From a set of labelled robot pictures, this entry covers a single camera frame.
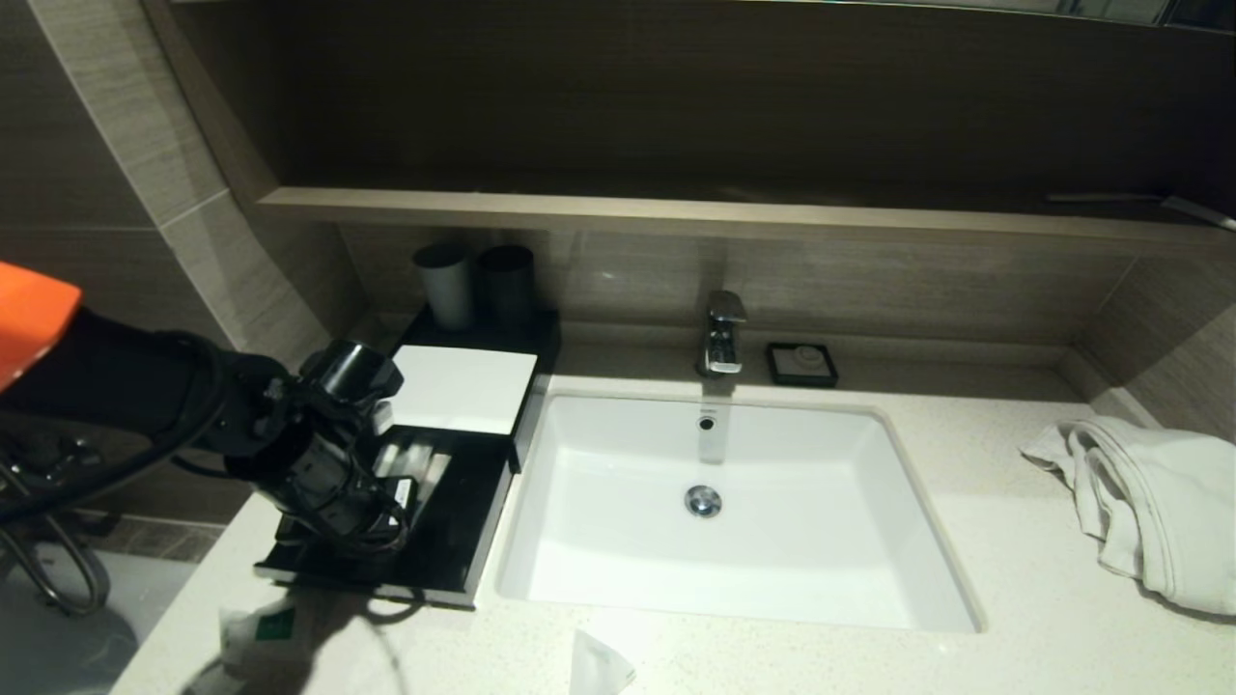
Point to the round white soap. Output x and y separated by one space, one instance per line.
803 361

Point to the black box drawer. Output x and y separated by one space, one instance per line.
454 541

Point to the sachet with green label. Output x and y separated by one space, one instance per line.
275 625

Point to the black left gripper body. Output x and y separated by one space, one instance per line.
319 492

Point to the black soap dish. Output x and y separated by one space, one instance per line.
772 372

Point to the wooden wall shelf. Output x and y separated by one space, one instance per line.
676 217

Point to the white flat sheet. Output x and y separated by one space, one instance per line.
473 391

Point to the white towel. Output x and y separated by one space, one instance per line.
1168 502

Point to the chrome faucet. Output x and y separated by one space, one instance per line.
722 338

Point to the grey cup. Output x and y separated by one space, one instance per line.
446 290

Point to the dark brown cup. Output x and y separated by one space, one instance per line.
507 285

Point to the wall mirror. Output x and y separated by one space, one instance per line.
1110 8

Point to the chrome drain stopper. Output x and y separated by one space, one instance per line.
703 501

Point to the white ceramic sink basin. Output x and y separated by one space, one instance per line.
821 541

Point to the long clear plastic packet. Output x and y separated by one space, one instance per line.
425 461

